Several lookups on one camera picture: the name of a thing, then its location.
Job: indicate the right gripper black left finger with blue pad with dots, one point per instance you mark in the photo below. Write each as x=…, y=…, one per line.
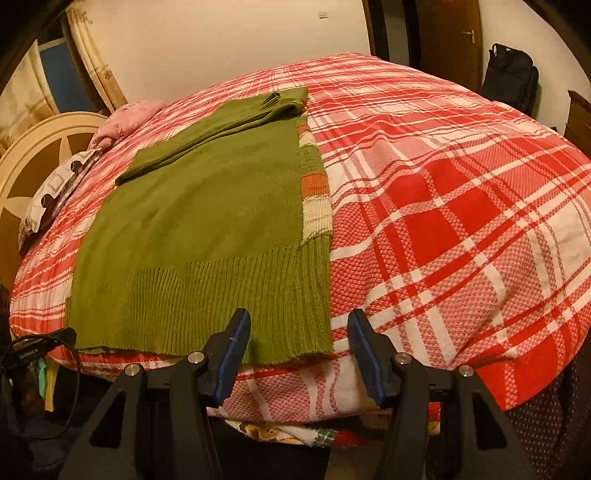
x=153, y=424

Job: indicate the green knit sweater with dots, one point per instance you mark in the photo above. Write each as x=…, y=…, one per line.
x=233, y=212

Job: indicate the white brown patterned pillow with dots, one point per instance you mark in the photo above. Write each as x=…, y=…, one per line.
x=54, y=192

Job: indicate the cream wooden headboard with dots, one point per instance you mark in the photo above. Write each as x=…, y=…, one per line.
x=24, y=167

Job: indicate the red white plaid bed sheet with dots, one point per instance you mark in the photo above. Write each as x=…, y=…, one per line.
x=461, y=227

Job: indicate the pink floral pillow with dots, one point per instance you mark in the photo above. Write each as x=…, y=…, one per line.
x=123, y=122

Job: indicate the beige curtain left panel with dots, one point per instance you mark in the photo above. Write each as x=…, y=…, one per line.
x=26, y=99

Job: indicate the beige curtain panel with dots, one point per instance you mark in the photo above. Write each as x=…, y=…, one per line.
x=26, y=99
x=99, y=72

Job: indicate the dark window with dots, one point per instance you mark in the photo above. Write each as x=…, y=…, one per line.
x=65, y=85

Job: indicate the brown wooden dresser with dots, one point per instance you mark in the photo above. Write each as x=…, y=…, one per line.
x=578, y=125

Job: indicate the beige curtain right panel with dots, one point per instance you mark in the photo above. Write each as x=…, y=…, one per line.
x=99, y=72

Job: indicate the black folded stroller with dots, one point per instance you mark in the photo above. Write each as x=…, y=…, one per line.
x=511, y=78

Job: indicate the brown wooden door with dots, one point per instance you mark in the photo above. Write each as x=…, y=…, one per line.
x=445, y=51

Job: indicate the metal door handle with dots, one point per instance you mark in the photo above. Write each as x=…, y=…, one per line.
x=472, y=35

